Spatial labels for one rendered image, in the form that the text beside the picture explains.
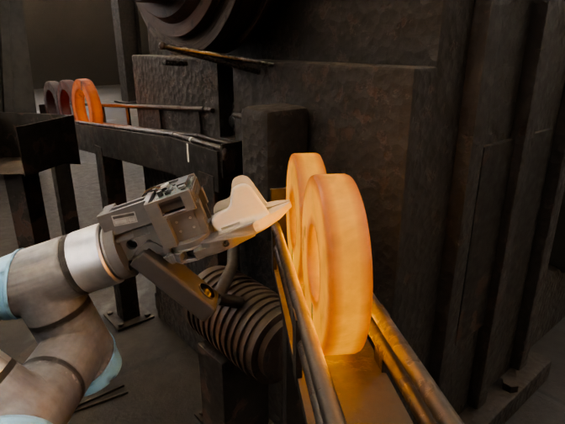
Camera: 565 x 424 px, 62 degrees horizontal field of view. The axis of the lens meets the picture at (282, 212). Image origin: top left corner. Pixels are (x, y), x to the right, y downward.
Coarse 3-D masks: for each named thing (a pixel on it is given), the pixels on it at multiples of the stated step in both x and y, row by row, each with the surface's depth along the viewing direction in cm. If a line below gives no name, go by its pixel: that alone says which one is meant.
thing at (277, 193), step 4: (272, 188) 64; (276, 188) 64; (280, 188) 64; (284, 188) 64; (272, 192) 64; (276, 192) 64; (280, 192) 64; (284, 192) 64; (272, 196) 64; (276, 196) 64; (280, 196) 64; (284, 196) 64; (272, 200) 64; (284, 216) 65; (280, 220) 65; (284, 220) 65; (280, 224) 65; (284, 224) 65; (284, 228) 65; (284, 232) 65; (284, 236) 65
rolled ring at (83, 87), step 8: (80, 80) 148; (88, 80) 149; (72, 88) 155; (80, 88) 150; (88, 88) 146; (72, 96) 157; (80, 96) 156; (88, 96) 146; (96, 96) 147; (72, 104) 159; (80, 104) 158; (88, 104) 147; (96, 104) 147; (80, 112) 158; (96, 112) 147; (80, 120) 157; (88, 120) 159; (96, 120) 148
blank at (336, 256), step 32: (320, 192) 37; (352, 192) 37; (320, 224) 37; (352, 224) 35; (320, 256) 37; (352, 256) 34; (320, 288) 38; (352, 288) 34; (320, 320) 38; (352, 320) 35; (352, 352) 38
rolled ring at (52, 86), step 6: (48, 84) 177; (54, 84) 176; (48, 90) 180; (54, 90) 174; (48, 96) 184; (54, 96) 175; (48, 102) 185; (54, 102) 186; (48, 108) 186; (54, 108) 187
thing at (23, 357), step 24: (0, 120) 134; (24, 120) 132; (48, 120) 119; (72, 120) 128; (0, 144) 137; (24, 144) 112; (48, 144) 120; (72, 144) 129; (0, 168) 122; (24, 168) 113; (48, 168) 121; (24, 192) 124; (24, 216) 127; (24, 240) 130; (48, 240) 134; (24, 360) 141
